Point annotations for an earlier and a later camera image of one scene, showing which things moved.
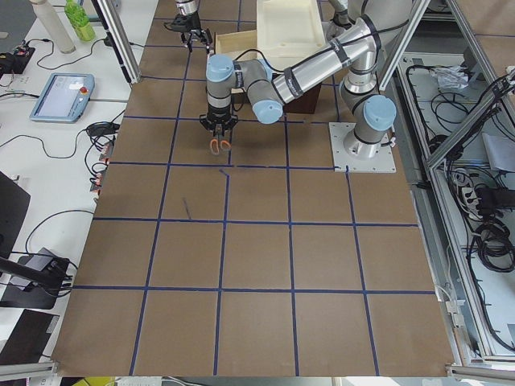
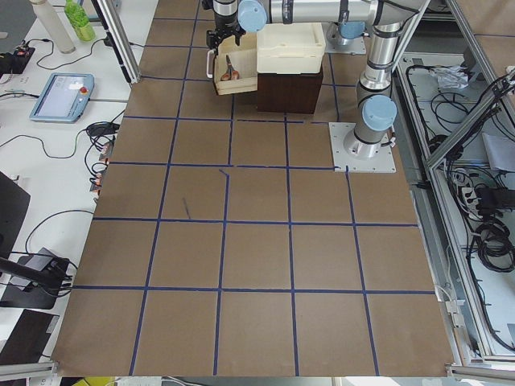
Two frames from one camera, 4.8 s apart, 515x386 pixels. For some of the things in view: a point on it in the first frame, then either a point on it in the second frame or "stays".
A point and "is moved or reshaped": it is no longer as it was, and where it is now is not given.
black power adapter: (489, 199) stays
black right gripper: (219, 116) -> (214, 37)
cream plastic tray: (289, 31) stays
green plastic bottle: (80, 18) stays
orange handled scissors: (215, 145) is moved or reshaped
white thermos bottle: (49, 18) stays
